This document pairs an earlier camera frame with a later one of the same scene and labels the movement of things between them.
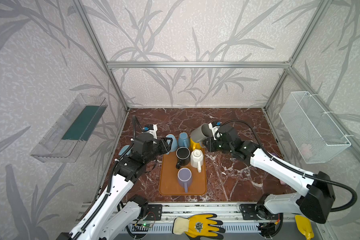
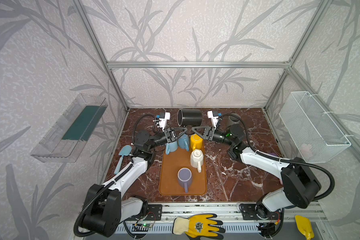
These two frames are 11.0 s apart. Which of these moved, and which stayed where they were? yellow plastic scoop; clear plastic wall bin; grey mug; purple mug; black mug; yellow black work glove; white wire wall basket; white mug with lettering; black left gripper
Moved: black left gripper; black mug; grey mug
Stayed: yellow black work glove; clear plastic wall bin; white wire wall basket; yellow plastic scoop; white mug with lettering; purple mug
